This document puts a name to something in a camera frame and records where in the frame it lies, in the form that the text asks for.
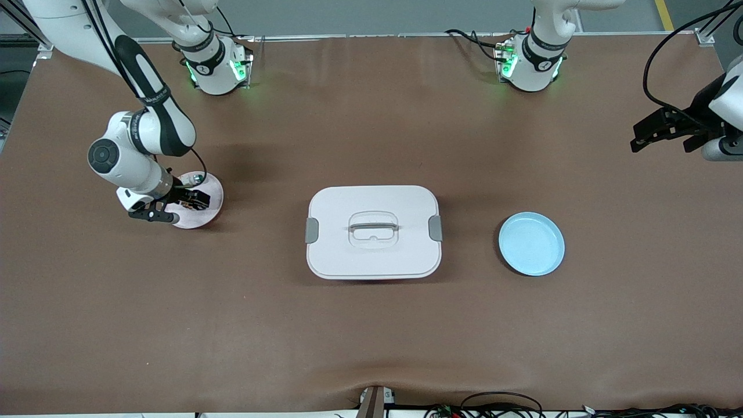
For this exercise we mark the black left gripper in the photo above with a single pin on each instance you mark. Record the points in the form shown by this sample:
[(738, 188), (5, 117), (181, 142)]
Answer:
[(698, 112)]

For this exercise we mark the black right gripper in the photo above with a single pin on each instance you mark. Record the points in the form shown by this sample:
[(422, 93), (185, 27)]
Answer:
[(181, 193)]

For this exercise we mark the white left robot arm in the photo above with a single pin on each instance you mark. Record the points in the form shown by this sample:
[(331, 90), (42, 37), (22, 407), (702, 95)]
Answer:
[(537, 65)]

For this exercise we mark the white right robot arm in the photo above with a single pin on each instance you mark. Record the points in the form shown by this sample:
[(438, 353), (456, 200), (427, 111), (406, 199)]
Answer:
[(154, 122)]

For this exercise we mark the white lidded box grey clips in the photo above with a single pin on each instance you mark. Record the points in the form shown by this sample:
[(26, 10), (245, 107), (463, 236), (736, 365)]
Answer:
[(374, 255)]

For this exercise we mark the pink round plate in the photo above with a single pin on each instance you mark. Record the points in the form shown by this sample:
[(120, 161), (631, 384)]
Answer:
[(206, 215)]

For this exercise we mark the light blue round plate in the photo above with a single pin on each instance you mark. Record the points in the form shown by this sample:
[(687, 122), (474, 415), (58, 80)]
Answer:
[(531, 244)]

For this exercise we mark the green push button switch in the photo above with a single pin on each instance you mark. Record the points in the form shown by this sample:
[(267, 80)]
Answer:
[(196, 177)]

